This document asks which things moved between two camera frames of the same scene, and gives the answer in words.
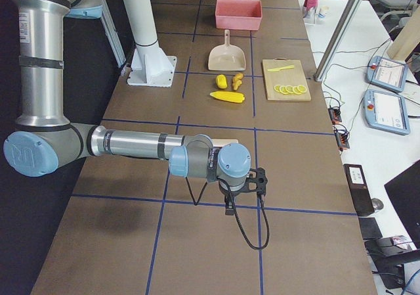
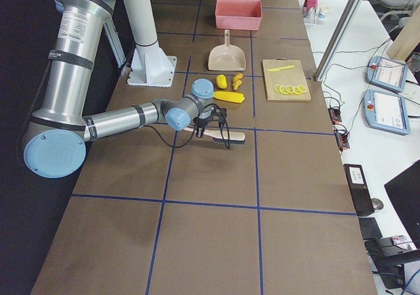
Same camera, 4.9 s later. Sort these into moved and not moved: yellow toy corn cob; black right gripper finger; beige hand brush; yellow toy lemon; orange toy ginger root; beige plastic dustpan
Moved: beige hand brush; black right gripper finger
Not moved: orange toy ginger root; yellow toy lemon; beige plastic dustpan; yellow toy corn cob
